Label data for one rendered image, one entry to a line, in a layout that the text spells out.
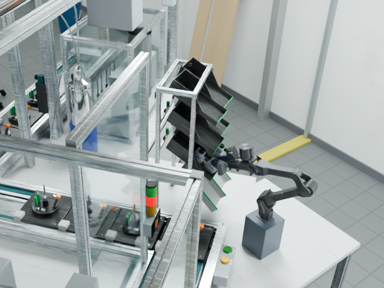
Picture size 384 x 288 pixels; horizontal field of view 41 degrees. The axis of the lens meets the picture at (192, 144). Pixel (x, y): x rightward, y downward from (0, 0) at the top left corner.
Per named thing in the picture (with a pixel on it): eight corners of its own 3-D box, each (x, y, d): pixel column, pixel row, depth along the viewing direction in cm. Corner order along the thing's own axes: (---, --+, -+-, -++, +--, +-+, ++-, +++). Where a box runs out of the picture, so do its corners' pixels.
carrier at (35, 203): (78, 200, 271) (76, 182, 264) (57, 231, 252) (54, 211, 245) (36, 192, 276) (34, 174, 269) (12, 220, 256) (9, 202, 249)
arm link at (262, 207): (275, 206, 250) (278, 196, 246) (267, 216, 243) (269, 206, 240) (263, 200, 253) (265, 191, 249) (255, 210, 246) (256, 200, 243)
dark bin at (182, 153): (220, 167, 263) (227, 158, 258) (210, 181, 253) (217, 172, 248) (176, 135, 264) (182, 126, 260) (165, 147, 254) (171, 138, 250)
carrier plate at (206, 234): (214, 229, 258) (214, 226, 257) (203, 263, 238) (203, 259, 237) (168, 219, 262) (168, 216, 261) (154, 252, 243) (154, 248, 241)
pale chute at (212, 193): (220, 198, 273) (226, 195, 271) (211, 212, 263) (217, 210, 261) (188, 158, 269) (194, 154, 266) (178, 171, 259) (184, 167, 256)
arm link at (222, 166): (251, 162, 253) (250, 151, 251) (232, 178, 239) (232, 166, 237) (236, 160, 257) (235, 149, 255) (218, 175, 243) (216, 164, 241)
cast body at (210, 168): (216, 172, 258) (222, 163, 254) (211, 175, 255) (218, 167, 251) (204, 160, 260) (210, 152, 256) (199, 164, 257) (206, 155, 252)
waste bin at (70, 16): (62, 40, 699) (59, 5, 672) (50, 31, 724) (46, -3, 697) (89, 34, 722) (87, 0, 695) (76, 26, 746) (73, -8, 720)
